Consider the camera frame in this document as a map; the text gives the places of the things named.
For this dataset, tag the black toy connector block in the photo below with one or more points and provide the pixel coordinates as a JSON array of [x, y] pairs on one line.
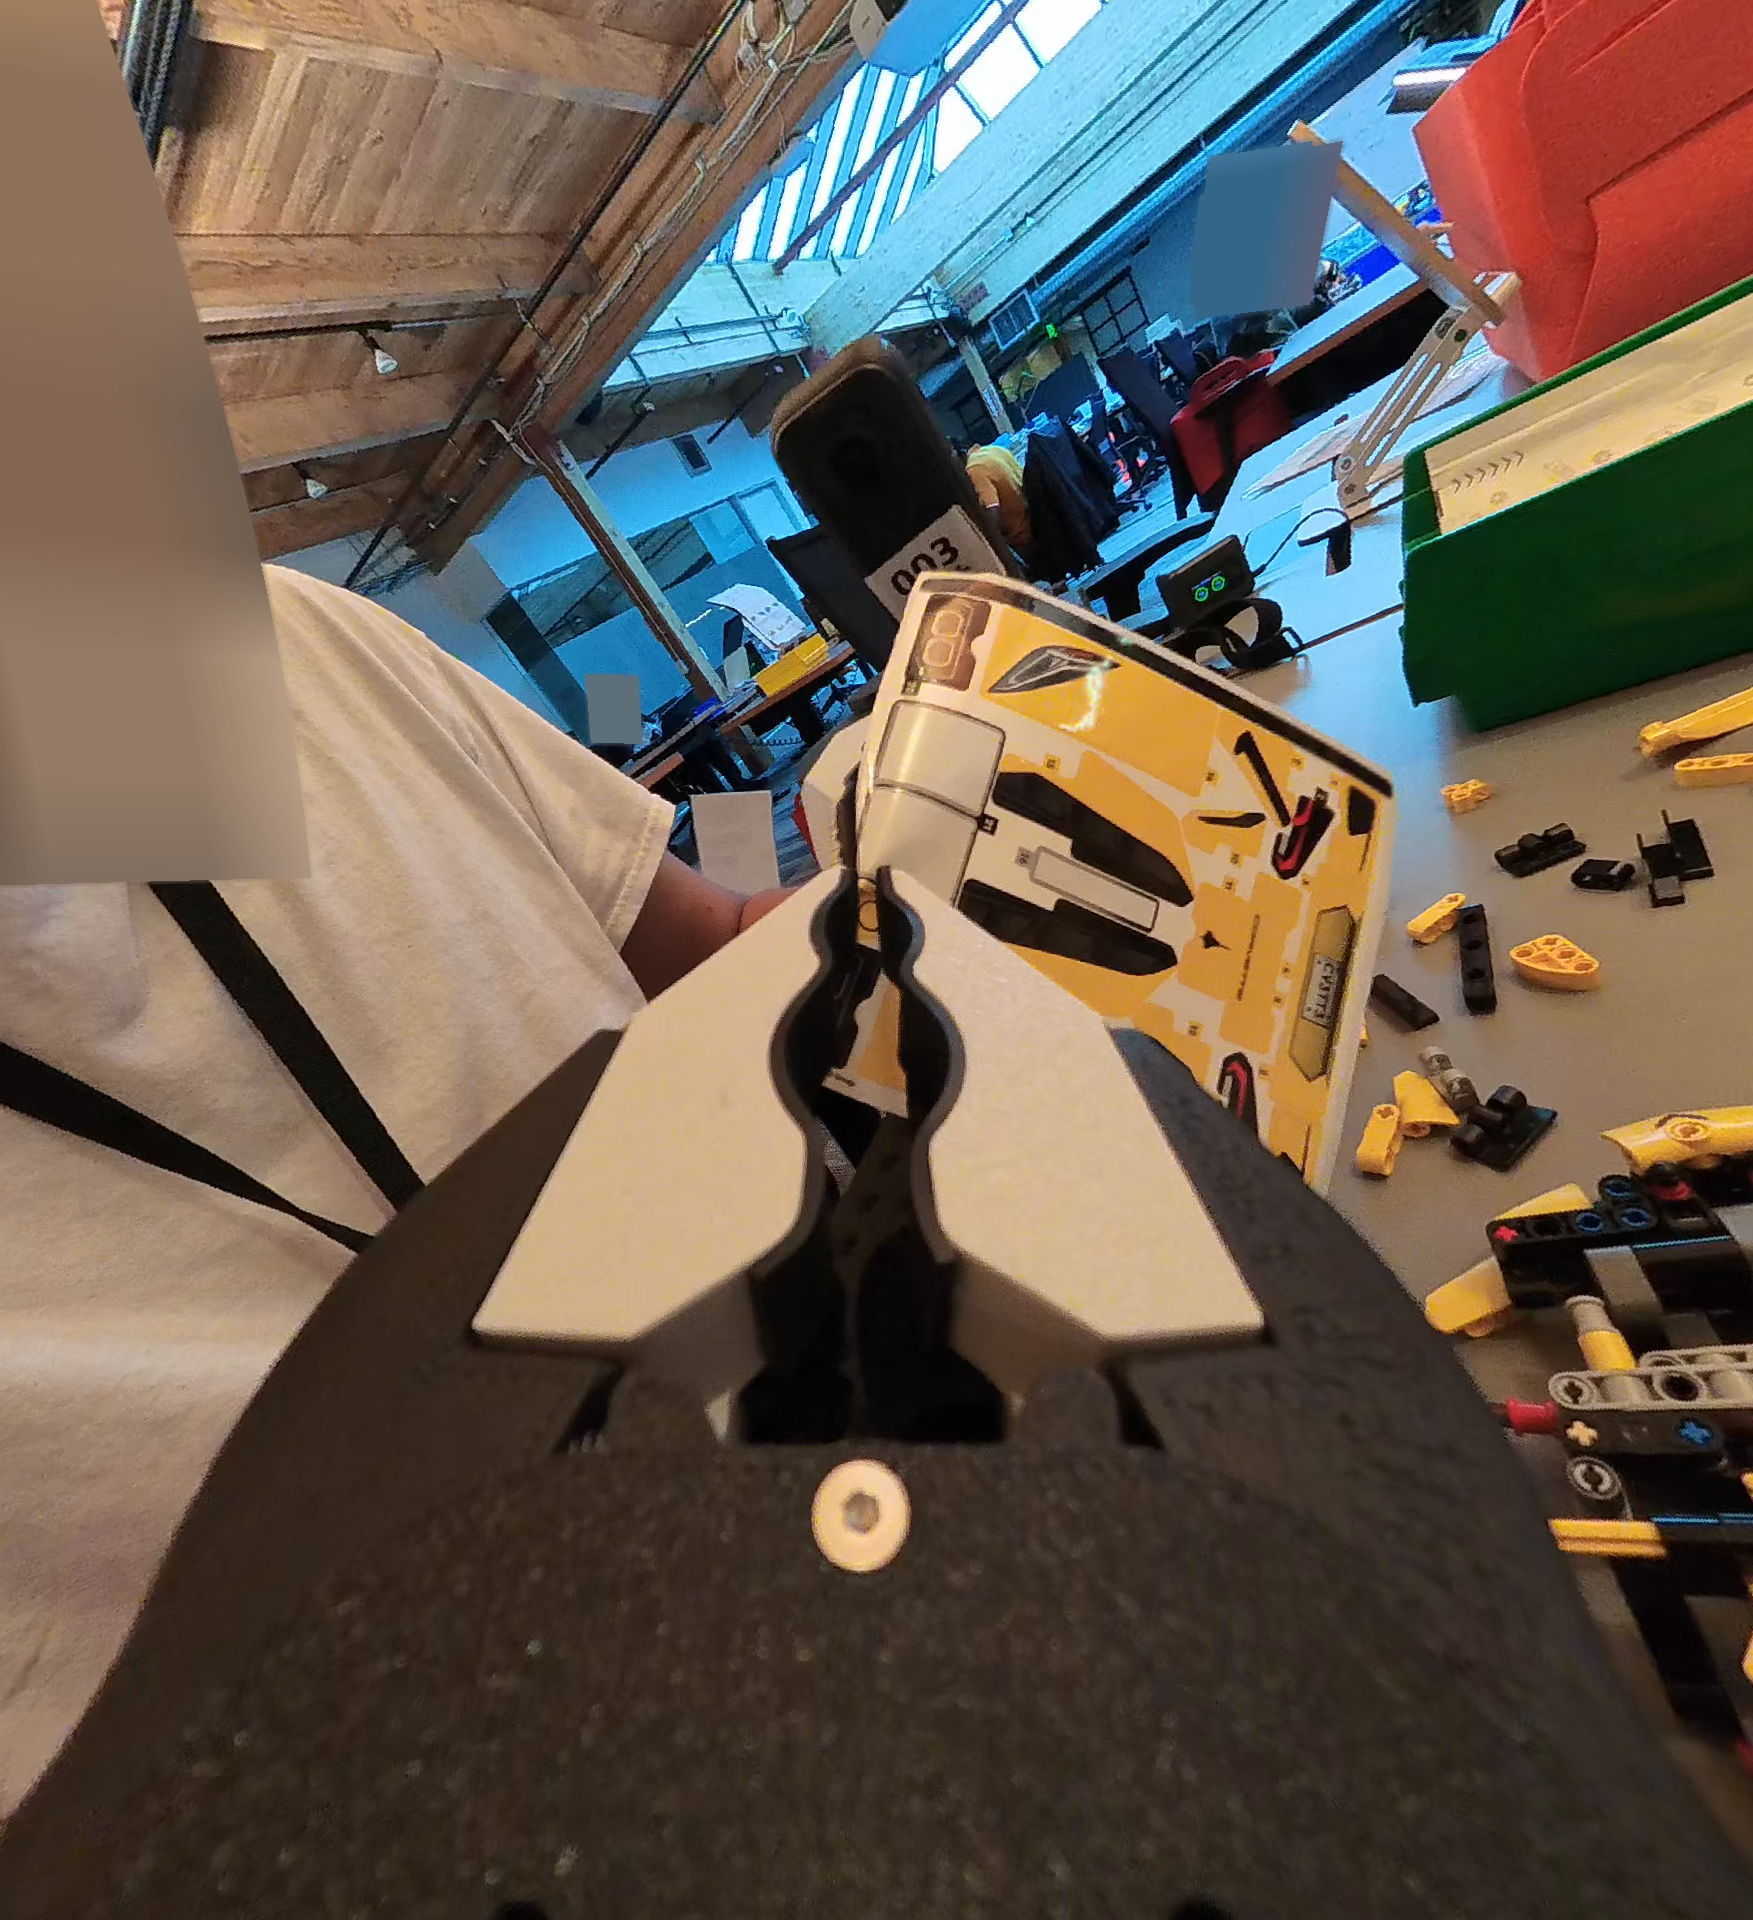
[[1504, 1129]]

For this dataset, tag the white printed easel board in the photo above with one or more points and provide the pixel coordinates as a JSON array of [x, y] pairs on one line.
[[757, 615]]

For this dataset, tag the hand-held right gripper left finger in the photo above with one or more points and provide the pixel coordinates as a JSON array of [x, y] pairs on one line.
[[652, 1184]]

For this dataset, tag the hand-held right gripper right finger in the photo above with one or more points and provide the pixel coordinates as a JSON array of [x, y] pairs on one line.
[[1085, 1184]]

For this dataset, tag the black device green light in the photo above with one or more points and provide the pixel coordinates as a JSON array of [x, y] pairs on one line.
[[1202, 578]]

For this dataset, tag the black long toy beam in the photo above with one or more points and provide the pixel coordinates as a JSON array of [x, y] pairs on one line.
[[1477, 956]]

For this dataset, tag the red office chair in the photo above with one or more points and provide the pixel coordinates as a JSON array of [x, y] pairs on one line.
[[1228, 429]]

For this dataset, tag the green storage bin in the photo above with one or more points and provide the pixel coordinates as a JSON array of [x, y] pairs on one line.
[[1626, 599]]

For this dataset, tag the dark brown flat toy piece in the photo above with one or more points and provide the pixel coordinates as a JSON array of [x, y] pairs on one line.
[[1401, 1004]]

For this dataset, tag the yellow toy car model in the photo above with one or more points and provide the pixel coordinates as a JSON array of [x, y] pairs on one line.
[[1686, 1350]]

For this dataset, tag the white paper stack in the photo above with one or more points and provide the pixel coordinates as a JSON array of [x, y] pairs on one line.
[[1610, 421]]

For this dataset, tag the person's left forearm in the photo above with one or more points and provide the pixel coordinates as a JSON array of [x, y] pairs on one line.
[[696, 923]]

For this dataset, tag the colourful printed leaflet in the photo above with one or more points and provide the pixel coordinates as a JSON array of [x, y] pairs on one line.
[[1206, 930]]

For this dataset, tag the scattered yellow toy pieces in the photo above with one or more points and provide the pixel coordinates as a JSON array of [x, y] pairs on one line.
[[1730, 712]]

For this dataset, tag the pale blue grey toy pin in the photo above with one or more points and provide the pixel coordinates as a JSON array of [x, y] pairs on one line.
[[1446, 1073]]

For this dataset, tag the glass skylight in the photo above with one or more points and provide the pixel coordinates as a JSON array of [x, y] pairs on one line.
[[891, 135]]

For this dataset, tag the yellow storage bin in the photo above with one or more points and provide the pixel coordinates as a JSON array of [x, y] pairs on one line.
[[793, 665]]

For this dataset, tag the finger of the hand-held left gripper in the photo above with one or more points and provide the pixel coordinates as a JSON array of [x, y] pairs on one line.
[[834, 795]]

